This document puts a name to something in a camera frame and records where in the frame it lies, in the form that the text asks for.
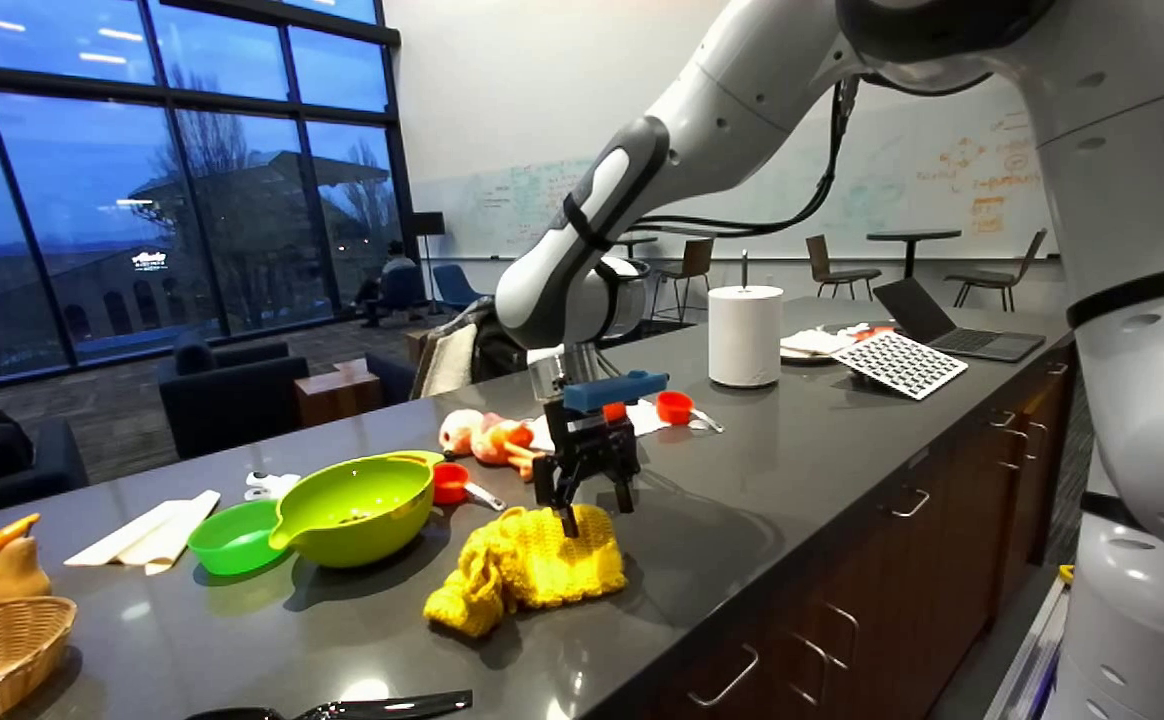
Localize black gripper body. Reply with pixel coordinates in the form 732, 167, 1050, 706
528, 395, 645, 498

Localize yellow knitted cloth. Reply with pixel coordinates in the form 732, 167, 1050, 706
421, 498, 631, 644

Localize white paper sheet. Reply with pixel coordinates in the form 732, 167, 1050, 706
524, 395, 674, 457

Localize orange and white plush toy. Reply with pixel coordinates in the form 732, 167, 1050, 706
434, 403, 554, 487

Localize white paper towel roll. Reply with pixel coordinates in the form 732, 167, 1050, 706
704, 278, 790, 393

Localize large lime green bowl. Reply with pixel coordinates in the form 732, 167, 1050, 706
265, 452, 440, 575

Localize brown café chair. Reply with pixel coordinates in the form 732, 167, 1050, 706
657, 235, 718, 318
943, 220, 1052, 311
801, 226, 885, 298

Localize white dish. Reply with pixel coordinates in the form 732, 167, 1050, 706
777, 316, 876, 369

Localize seated person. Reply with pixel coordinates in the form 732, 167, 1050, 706
352, 235, 429, 331

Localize brown box side table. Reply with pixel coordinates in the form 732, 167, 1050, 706
291, 355, 387, 430

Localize dark wood counter cabinet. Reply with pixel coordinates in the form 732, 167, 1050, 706
593, 340, 1091, 720

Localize black metal utensil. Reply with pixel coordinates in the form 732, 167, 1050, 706
198, 686, 475, 720

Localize small clear plastic piece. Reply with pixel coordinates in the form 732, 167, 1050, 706
242, 472, 304, 508

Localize white computer keyboard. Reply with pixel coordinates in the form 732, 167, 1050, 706
828, 325, 974, 403

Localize small green plastic bowl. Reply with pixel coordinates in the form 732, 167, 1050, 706
184, 498, 291, 584

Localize dark blue armchair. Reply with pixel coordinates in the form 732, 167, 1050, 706
158, 337, 311, 464

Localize round high table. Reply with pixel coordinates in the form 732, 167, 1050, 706
865, 224, 966, 278

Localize dark open laptop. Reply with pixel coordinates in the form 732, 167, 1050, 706
869, 270, 1050, 362

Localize white folded napkin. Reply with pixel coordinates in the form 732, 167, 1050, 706
62, 487, 226, 584

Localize tan wooden scoop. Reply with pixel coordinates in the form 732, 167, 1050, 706
0, 537, 58, 614

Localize dark sofa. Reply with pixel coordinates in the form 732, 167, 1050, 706
0, 395, 93, 532

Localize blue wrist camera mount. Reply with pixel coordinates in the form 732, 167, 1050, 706
560, 369, 678, 414

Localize red measuring cup white handle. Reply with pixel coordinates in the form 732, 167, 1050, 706
651, 389, 724, 435
429, 458, 502, 514

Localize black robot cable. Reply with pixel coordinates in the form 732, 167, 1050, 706
631, 77, 865, 239

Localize large glass window wall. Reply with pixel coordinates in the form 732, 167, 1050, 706
0, 0, 413, 395

